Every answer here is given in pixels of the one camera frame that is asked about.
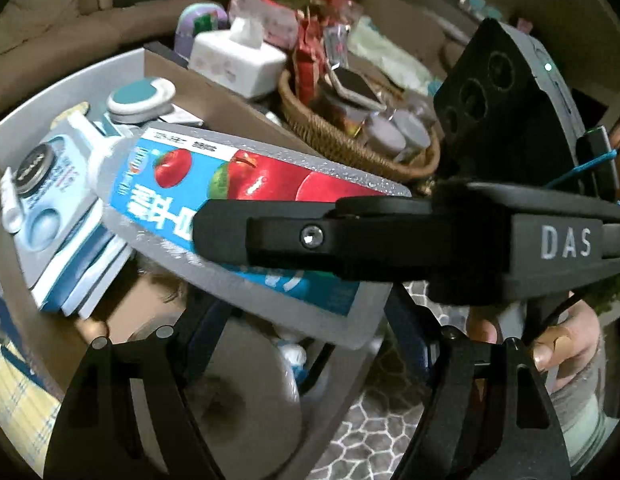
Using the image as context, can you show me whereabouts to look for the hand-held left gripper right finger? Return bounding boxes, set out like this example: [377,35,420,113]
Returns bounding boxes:
[387,285,573,480]

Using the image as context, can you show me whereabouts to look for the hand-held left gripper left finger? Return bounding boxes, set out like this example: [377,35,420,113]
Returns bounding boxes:
[42,300,231,480]

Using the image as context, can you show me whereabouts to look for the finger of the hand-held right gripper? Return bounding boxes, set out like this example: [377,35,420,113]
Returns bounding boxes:
[192,194,513,281]

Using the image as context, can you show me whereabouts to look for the toilet paper roll blue wrapper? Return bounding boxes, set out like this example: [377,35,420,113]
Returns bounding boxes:
[127,317,303,480]

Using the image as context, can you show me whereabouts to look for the clear bottle apple label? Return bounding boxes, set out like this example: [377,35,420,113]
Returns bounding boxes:
[101,125,415,352]

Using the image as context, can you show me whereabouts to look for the white blue small wrapper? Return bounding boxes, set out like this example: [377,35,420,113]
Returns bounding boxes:
[277,342,311,366]

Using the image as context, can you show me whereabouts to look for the grey cardboard box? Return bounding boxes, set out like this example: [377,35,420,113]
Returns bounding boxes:
[0,42,391,480]

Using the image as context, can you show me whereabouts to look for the teal white round case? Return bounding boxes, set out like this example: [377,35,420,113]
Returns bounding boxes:
[106,76,177,123]

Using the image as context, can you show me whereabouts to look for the round dark tin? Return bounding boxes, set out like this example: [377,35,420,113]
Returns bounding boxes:
[14,142,60,196]

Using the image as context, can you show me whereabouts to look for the person's right forearm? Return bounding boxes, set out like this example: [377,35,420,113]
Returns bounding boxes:
[547,355,620,466]

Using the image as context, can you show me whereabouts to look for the person's right hand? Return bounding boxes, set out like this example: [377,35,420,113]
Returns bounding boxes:
[467,302,603,391]

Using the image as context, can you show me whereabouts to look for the wicker basket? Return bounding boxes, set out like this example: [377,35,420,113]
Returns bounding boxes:
[278,67,441,183]

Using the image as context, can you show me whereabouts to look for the small grey jelly cup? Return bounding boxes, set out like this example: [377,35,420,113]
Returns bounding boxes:
[396,110,431,148]
[367,110,408,153]

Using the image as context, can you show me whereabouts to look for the white blue carton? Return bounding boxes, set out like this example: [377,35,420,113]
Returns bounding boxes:
[0,112,136,318]

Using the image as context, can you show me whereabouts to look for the dark foil lidded cup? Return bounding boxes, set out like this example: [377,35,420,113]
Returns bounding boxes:
[330,67,385,111]

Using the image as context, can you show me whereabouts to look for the red snack packet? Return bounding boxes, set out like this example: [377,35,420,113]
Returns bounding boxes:
[295,15,335,106]

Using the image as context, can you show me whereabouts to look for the white tissue box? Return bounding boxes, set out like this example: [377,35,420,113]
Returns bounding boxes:
[189,17,287,100]

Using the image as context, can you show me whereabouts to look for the yellow plaid tablecloth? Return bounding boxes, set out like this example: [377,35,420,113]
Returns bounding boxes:
[0,345,63,441]

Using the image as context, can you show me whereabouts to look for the pink snack packets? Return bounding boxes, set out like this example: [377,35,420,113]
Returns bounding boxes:
[230,0,301,51]

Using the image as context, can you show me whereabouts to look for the purple green container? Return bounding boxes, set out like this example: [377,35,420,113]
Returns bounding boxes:
[174,2,229,56]

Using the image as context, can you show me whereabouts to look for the brown sofa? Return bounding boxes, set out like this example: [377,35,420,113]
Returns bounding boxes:
[0,0,191,91]

